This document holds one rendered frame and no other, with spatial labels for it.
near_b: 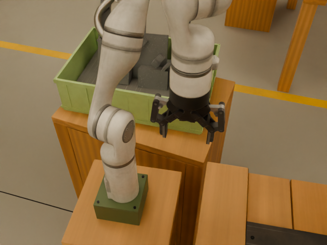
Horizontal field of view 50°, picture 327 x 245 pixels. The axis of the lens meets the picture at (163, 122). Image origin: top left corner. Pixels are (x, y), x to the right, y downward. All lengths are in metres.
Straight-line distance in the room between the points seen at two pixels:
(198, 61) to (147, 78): 0.97
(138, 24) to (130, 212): 0.55
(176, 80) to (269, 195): 0.69
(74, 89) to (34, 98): 1.49
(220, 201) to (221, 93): 0.65
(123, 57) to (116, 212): 0.49
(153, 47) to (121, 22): 0.77
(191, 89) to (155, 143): 0.81
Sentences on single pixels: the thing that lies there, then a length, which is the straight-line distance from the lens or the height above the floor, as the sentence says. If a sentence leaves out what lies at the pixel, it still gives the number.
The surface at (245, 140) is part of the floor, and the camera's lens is 2.52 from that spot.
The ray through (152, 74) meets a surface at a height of 0.91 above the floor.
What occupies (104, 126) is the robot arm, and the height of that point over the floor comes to 1.25.
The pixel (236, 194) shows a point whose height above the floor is 0.90.
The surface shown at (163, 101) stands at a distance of 0.68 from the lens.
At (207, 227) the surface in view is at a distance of 1.08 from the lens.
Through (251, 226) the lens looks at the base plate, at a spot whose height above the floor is 0.90.
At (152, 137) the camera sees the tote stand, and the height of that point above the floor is 0.79.
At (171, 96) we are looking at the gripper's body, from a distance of 0.64.
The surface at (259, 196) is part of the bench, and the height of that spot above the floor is 0.88.
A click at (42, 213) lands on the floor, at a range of 2.24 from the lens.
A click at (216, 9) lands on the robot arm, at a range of 0.54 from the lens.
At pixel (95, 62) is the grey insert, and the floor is 0.85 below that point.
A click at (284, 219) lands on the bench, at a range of 1.16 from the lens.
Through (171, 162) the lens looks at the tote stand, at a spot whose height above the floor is 0.73.
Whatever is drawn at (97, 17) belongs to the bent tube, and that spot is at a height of 1.09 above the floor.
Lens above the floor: 1.85
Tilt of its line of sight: 46 degrees down
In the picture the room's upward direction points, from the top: straight up
